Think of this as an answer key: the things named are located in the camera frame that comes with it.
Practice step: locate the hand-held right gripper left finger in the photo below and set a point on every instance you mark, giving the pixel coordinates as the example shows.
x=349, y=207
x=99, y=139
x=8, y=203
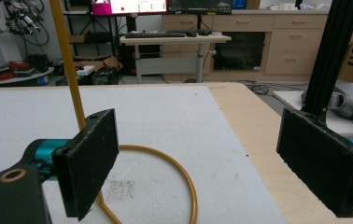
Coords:
x=86, y=165

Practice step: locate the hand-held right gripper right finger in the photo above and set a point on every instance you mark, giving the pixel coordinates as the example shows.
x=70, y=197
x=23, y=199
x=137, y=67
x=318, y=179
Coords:
x=324, y=161

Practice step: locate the grey plastic shell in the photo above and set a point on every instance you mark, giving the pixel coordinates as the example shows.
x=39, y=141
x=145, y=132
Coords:
x=349, y=96

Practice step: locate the white foam mat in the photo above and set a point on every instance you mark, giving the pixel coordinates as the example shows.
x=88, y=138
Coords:
x=165, y=118

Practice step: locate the round white side table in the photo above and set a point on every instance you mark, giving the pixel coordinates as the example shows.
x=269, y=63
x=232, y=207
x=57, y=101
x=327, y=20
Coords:
x=12, y=79

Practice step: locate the black computer tower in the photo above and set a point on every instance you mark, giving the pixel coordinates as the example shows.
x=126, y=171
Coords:
x=128, y=57

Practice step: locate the light wooden drawer cabinet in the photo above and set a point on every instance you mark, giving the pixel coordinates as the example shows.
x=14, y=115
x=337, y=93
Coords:
x=293, y=40

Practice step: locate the black metal shelf rack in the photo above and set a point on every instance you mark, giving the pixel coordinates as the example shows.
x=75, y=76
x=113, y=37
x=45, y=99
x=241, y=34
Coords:
x=87, y=34

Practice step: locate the black keyboard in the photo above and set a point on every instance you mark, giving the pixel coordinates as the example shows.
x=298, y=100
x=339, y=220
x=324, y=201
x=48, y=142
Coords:
x=154, y=34

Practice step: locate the light wooden standing desk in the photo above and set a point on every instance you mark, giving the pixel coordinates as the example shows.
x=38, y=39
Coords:
x=174, y=39

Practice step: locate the monitor with pink screen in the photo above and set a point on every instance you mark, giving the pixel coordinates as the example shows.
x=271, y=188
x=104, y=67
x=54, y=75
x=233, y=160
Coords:
x=128, y=6

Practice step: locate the black computer mouse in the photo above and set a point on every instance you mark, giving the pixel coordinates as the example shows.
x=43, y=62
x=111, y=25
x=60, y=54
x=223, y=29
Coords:
x=191, y=34

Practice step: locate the dark monitor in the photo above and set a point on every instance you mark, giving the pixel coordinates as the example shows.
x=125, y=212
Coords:
x=199, y=6

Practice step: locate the black aluminium profile post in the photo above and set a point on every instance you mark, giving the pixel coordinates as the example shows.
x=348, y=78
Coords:
x=333, y=56

